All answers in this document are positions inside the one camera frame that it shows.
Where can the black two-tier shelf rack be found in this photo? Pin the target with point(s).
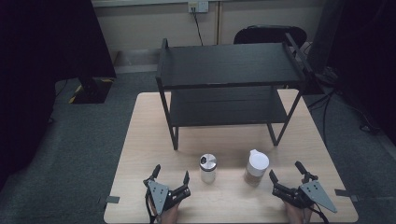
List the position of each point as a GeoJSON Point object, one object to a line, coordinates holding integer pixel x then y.
{"type": "Point", "coordinates": [230, 63]}

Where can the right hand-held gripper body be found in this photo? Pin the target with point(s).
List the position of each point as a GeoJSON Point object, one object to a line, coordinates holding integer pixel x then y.
{"type": "Point", "coordinates": [317, 194]}

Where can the person's right hand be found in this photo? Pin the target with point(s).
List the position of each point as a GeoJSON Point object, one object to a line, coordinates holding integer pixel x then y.
{"type": "Point", "coordinates": [295, 214]}

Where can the dark curtain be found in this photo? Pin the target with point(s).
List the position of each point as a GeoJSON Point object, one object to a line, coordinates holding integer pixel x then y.
{"type": "Point", "coordinates": [364, 46]}

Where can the white wall socket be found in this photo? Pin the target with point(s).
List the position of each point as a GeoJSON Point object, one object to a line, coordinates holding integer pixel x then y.
{"type": "Point", "coordinates": [198, 6]}

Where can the black curtain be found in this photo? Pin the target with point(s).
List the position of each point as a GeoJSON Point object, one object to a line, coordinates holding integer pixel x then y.
{"type": "Point", "coordinates": [46, 62]}

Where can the black stand base yellow stripes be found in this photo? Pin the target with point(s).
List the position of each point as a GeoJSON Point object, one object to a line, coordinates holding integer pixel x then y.
{"type": "Point", "coordinates": [91, 90]}

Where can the black chair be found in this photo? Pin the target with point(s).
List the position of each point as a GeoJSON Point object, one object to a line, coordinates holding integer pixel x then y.
{"type": "Point", "coordinates": [267, 34]}

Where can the grey tape piece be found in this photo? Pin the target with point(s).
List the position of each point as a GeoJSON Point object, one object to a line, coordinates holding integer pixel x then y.
{"type": "Point", "coordinates": [112, 199]}
{"type": "Point", "coordinates": [344, 193]}

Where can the person's left hand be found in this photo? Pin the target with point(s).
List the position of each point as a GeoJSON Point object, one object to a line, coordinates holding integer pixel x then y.
{"type": "Point", "coordinates": [170, 215]}

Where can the glass jar with silver lid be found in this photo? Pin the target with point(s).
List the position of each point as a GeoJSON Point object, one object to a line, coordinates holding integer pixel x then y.
{"type": "Point", "coordinates": [208, 171]}

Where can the glass jar with white lid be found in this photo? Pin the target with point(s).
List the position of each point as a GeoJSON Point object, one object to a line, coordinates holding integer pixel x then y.
{"type": "Point", "coordinates": [257, 166]}

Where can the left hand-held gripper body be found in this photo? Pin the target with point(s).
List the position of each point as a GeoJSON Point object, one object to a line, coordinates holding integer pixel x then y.
{"type": "Point", "coordinates": [158, 193]}

